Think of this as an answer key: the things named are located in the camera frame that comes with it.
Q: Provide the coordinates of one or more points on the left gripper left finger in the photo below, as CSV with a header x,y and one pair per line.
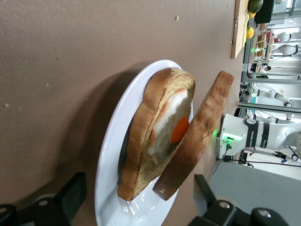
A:
x,y
70,195

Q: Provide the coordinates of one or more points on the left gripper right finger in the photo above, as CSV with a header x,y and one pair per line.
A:
x,y
204,197

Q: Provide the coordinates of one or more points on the white round plate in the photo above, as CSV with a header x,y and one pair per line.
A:
x,y
113,153

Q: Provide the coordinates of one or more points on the plain brown bread slice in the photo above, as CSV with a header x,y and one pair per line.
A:
x,y
202,131

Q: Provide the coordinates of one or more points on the fried egg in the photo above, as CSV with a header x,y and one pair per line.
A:
x,y
167,124

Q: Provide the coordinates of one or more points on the white lab robot arm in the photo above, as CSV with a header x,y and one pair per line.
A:
x,y
275,95
285,37

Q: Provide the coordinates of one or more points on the wooden cutting board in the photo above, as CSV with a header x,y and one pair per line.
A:
x,y
238,30

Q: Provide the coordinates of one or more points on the yellow lemon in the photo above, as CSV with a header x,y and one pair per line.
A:
x,y
250,33
252,15

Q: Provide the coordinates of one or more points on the black rectangular panel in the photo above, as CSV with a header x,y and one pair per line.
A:
x,y
264,11

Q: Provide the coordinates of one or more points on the dark green avocado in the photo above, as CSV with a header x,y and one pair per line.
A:
x,y
255,5

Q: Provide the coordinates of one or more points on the aluminium frame beam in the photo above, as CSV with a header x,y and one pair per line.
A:
x,y
270,107

